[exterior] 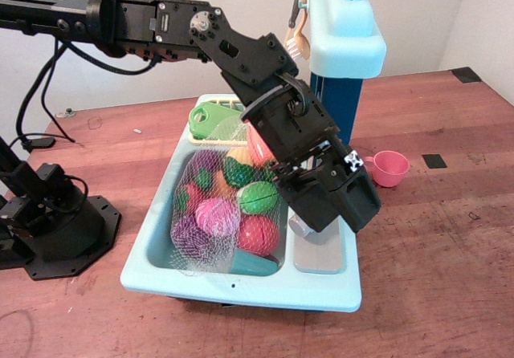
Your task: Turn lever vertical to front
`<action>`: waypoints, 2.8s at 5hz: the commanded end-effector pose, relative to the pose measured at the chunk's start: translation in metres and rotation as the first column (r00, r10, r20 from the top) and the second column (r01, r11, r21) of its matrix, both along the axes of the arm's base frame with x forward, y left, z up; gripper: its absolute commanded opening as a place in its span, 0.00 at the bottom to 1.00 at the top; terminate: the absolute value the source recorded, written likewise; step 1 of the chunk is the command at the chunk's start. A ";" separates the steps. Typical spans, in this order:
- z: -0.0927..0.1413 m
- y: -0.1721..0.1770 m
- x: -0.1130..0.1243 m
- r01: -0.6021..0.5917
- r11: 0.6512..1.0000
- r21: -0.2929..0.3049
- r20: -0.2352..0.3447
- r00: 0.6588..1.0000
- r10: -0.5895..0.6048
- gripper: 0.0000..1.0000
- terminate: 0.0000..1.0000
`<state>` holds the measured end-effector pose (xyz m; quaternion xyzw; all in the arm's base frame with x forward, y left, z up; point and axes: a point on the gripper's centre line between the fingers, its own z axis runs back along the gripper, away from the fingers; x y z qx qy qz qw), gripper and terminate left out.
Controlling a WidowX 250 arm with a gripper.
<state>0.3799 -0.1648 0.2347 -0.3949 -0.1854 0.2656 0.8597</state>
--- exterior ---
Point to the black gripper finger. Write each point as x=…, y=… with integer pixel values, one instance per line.
x=310, y=192
x=352, y=196

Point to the tan toy brush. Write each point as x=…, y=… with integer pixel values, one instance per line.
x=296, y=42

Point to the light blue toy sink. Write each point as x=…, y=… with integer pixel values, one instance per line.
x=310, y=271

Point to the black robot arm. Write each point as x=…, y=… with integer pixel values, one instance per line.
x=160, y=30

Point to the cream toy dish rack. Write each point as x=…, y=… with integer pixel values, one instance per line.
x=229, y=133

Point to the mesh bag of toy food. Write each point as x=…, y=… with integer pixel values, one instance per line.
x=225, y=199

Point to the blue toy kitchen tower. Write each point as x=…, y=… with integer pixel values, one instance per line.
x=347, y=48

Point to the metal table bolt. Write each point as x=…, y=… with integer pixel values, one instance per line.
x=67, y=113

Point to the black tape corner patch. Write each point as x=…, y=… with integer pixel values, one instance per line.
x=466, y=75

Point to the grey toy faucet lever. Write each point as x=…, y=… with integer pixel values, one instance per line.
x=301, y=229

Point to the teal toy cup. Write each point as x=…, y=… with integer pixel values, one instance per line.
x=245, y=263

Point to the black tape square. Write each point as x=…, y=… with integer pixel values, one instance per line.
x=434, y=161

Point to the green toy cutting board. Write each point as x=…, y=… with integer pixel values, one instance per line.
x=207, y=116

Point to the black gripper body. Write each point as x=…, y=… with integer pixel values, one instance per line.
x=301, y=135

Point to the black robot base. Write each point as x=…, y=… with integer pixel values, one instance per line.
x=50, y=227

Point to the pink toy cup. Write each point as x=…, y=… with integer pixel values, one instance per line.
x=387, y=168

